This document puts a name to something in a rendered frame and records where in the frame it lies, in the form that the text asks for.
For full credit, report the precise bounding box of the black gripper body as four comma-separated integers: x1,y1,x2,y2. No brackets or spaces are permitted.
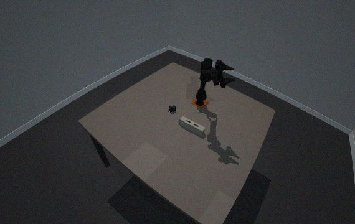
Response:
209,60,225,88

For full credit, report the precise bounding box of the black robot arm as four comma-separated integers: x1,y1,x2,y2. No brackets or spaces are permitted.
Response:
195,58,220,106

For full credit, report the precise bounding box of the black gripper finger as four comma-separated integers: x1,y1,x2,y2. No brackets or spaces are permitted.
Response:
220,62,234,72
224,77,235,86

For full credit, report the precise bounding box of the black two-prong plug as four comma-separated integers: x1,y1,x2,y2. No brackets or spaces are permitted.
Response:
168,105,176,112

